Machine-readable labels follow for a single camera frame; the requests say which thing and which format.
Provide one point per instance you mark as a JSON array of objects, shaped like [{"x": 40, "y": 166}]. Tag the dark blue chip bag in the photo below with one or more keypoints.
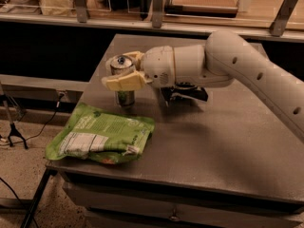
[{"x": 184, "y": 91}]

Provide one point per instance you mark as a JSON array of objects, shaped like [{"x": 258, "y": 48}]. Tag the grey table drawer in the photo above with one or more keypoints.
[{"x": 117, "y": 210}]

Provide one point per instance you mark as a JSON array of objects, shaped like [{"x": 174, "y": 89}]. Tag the grey metal shelf post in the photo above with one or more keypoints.
[
  {"x": 157, "y": 12},
  {"x": 81, "y": 10}
]

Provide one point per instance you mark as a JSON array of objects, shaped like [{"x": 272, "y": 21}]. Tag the silver blue redbull can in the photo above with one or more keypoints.
[{"x": 118, "y": 65}]

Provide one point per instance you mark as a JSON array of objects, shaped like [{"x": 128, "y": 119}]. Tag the black tripod stand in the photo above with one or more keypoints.
[{"x": 13, "y": 131}]

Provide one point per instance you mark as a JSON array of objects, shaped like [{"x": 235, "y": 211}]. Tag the green rice chip bag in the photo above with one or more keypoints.
[{"x": 94, "y": 134}]

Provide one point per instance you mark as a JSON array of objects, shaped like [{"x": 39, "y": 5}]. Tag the grey metal shelf bracket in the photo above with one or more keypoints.
[{"x": 278, "y": 26}]

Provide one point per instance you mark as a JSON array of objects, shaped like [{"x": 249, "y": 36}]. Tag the brown pegboard tray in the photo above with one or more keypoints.
[{"x": 211, "y": 8}]

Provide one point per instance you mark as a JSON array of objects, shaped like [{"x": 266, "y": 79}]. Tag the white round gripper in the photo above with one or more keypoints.
[{"x": 158, "y": 66}]

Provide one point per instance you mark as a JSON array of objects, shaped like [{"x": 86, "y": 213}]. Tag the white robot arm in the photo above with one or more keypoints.
[{"x": 223, "y": 58}]

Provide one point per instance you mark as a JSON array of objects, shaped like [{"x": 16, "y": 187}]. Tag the black table leg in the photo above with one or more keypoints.
[{"x": 29, "y": 217}]

